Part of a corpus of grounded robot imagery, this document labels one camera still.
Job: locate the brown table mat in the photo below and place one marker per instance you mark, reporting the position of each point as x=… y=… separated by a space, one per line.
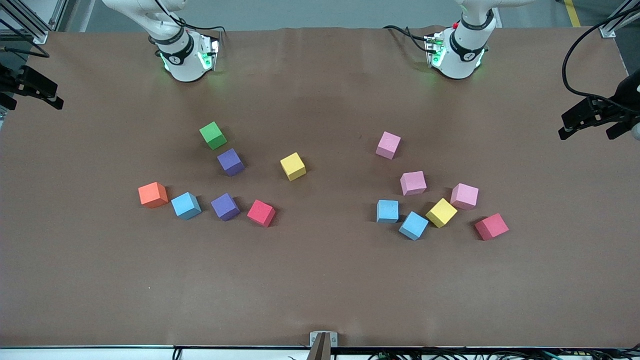
x=320 y=280

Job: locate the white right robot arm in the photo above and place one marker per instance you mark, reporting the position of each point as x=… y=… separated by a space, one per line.
x=182 y=65

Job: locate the yellow foam cube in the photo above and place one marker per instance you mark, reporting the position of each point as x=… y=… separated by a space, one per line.
x=441 y=213
x=293 y=166

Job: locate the metal connector box green light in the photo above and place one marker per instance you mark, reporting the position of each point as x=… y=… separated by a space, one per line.
x=434 y=50
x=209 y=52

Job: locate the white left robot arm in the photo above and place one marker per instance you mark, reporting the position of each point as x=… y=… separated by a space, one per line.
x=457 y=62

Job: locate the pink foam cube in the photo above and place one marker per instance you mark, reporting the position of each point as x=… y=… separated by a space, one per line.
x=413 y=183
x=464 y=196
x=388 y=145

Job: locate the aluminium frame profile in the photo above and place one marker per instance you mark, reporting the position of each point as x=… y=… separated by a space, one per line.
x=607 y=31
x=39 y=35

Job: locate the red foam cube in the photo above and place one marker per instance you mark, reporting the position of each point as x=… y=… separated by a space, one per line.
x=491 y=226
x=261 y=213

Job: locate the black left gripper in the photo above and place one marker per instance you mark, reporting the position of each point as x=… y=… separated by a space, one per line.
x=631 y=93

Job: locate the green foam cube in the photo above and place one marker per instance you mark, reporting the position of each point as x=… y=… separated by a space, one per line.
x=213 y=136

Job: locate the purple foam cube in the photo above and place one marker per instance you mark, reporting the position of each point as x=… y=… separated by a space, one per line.
x=230 y=162
x=225 y=207

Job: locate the blue foam cube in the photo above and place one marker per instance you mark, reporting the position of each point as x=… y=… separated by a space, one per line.
x=387 y=211
x=413 y=225
x=186 y=206

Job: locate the grey metal camera bracket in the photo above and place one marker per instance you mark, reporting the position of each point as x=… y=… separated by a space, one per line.
x=322 y=345

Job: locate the orange foam cube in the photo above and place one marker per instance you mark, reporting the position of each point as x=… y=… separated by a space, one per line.
x=152 y=195

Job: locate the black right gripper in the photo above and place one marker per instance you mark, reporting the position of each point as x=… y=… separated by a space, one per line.
x=6 y=79

